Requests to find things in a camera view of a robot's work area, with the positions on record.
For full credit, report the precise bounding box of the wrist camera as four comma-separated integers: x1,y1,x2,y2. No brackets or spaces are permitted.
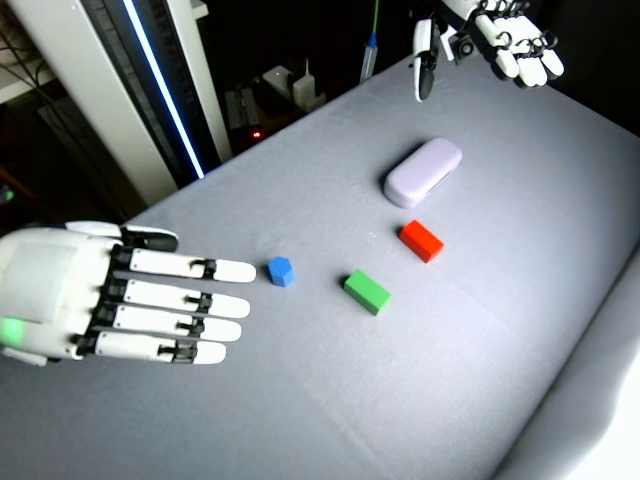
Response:
449,32,477,65

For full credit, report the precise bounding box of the green rectangular block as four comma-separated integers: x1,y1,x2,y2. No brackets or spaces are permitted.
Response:
343,268,393,317

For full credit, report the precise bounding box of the grey table cloth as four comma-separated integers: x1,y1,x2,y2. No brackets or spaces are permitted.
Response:
0,52,640,480

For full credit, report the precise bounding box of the black power strip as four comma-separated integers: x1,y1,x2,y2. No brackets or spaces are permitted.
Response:
223,87,262,134

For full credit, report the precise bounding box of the small white box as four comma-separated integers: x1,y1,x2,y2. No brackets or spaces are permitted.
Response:
262,65,294,94

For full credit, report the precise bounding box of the white column with blue light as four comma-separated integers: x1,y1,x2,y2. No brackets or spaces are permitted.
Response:
9,0,234,209

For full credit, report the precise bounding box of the blue hexagonal block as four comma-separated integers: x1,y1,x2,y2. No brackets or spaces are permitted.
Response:
266,255,297,289

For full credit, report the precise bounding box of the lilac oblong case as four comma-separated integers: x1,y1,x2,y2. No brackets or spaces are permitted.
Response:
383,137,464,210

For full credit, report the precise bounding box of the red rectangular block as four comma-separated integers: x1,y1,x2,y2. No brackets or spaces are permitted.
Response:
398,219,445,264

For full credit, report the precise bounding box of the translucent tube with blue cap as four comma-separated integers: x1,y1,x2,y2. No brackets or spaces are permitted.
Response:
358,29,380,85

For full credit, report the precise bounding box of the white shelf board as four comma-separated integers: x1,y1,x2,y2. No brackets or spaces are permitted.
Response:
0,62,56,104

